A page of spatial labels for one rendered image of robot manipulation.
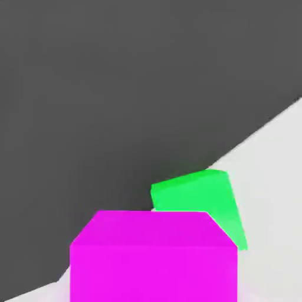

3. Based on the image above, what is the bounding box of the small green cube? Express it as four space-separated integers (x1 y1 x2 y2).
150 168 248 251

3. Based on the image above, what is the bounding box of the small magenta cube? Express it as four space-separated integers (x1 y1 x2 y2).
69 209 238 302

